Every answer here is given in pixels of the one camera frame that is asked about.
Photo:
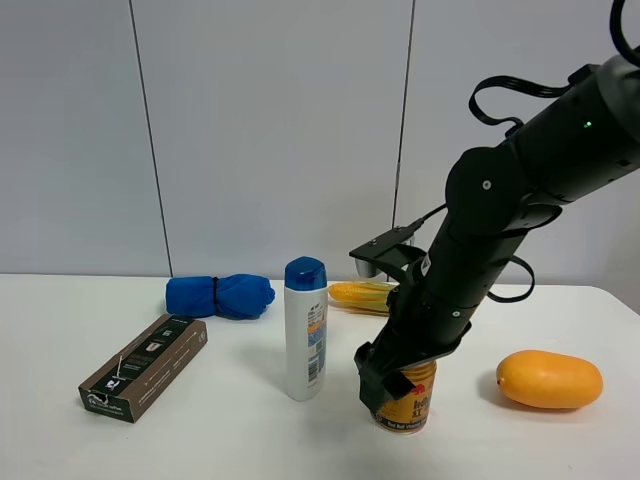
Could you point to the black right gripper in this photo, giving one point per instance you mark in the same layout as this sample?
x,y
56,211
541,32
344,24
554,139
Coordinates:
x,y
427,320

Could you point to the gold Red Bull can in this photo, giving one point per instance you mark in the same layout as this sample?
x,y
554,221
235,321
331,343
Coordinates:
x,y
409,414

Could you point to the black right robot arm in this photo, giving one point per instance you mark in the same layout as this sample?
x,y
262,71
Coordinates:
x,y
587,138

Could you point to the yellow green toy corn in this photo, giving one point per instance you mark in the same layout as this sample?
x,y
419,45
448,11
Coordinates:
x,y
367,297

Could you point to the white blue shampoo bottle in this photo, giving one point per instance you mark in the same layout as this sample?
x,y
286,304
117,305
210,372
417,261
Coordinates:
x,y
306,307

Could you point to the yellow mango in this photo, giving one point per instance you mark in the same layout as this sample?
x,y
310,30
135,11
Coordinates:
x,y
548,380

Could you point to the blue rolled cloth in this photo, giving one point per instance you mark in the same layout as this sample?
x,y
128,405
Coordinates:
x,y
236,297

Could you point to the brown coffee box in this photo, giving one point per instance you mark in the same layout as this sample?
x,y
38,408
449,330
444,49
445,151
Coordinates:
x,y
132,380

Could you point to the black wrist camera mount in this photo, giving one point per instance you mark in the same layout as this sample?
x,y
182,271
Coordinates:
x,y
391,253

